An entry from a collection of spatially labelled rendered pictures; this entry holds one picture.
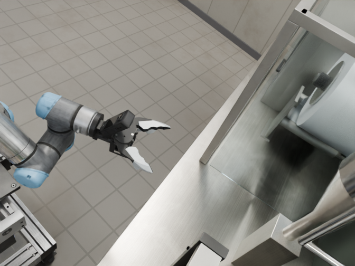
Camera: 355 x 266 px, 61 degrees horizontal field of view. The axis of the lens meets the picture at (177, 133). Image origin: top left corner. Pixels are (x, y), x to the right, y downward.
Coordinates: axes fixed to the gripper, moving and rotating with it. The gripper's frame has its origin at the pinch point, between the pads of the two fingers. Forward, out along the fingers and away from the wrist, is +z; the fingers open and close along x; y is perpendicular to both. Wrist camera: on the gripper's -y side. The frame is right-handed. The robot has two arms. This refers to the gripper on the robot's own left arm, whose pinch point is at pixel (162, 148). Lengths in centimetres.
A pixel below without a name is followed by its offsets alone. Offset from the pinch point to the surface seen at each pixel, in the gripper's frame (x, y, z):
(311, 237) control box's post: 18.3, -23.5, 29.9
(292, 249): 11.1, 5.1, 43.1
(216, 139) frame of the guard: -23.1, 19.9, 17.6
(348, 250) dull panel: 1, 14, 67
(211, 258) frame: 28.4, -24.4, 12.8
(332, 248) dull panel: -1, 24, 68
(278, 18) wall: -248, 106, 62
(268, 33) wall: -246, 126, 61
